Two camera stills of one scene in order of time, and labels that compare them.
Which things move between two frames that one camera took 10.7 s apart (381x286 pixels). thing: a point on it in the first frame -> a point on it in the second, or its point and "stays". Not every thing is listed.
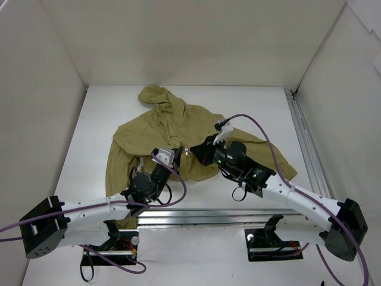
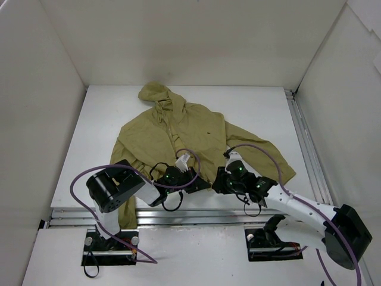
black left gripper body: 176,158 -> 193,181
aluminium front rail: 216,217 stays
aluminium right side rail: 315,175 stays
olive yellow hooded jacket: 167,129 stays
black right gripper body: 205,152 -> 222,182
